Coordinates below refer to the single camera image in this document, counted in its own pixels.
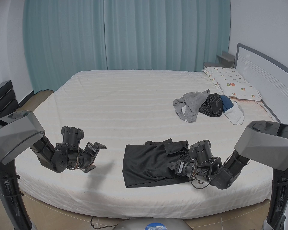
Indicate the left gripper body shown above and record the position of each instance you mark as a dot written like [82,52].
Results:
[92,149]

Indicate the white printed pillow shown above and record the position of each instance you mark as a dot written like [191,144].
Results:
[234,83]

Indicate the grey bedside table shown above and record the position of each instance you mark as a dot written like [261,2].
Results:
[226,57]

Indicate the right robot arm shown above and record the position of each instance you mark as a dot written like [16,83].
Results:
[258,139]

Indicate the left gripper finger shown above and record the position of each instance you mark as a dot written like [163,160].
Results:
[101,146]

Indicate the black chest of drawers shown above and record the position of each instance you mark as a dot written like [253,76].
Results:
[7,98]

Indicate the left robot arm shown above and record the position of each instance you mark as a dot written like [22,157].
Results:
[20,132]

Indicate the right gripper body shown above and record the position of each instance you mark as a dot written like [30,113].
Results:
[187,168]

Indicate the black T-shirt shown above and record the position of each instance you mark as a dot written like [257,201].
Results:
[146,164]

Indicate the black satin garment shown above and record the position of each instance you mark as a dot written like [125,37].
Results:
[212,105]

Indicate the grey garment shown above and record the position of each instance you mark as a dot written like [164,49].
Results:
[193,101]

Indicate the blue-green curtain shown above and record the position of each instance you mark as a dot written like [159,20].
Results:
[168,33]
[67,45]

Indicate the white garment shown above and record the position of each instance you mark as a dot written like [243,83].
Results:
[236,115]

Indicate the bed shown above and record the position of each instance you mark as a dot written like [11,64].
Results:
[123,101]

